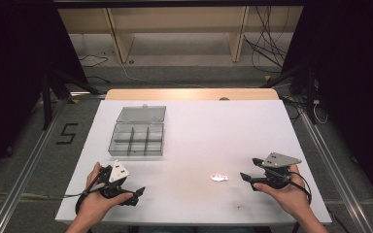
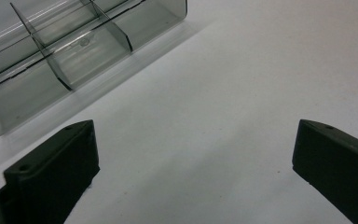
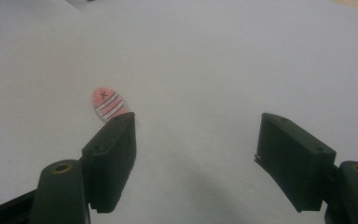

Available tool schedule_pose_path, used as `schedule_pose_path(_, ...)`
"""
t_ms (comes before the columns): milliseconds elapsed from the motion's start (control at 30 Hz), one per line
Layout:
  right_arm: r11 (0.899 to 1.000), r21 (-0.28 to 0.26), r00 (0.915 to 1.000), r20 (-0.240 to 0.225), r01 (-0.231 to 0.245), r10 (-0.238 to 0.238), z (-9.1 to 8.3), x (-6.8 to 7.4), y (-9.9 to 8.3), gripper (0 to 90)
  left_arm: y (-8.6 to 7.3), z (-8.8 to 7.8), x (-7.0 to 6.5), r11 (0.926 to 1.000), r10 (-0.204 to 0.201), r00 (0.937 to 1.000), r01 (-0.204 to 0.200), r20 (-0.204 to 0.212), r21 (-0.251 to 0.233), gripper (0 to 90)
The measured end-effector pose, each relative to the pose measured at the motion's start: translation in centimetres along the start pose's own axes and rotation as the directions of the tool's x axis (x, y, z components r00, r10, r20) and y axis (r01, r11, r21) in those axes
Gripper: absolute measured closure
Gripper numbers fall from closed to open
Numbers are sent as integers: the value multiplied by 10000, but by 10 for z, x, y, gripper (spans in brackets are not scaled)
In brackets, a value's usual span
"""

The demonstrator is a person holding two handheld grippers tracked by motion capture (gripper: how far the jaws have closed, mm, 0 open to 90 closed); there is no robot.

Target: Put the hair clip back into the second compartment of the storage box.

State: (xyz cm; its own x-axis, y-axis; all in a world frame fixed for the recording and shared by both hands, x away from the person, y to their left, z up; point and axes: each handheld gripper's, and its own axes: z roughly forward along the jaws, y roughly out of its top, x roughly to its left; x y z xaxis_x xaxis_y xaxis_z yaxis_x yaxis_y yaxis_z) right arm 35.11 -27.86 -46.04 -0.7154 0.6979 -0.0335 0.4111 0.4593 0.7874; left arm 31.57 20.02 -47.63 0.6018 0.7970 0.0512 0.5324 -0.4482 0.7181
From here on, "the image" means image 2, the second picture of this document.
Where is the clear grey plastic organizer box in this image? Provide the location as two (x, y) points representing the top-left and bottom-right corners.
(0, 0), (188, 137)

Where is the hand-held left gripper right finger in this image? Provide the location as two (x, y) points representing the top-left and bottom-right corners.
(291, 119), (358, 224)

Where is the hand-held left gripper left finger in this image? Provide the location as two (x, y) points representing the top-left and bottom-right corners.
(0, 119), (101, 224)

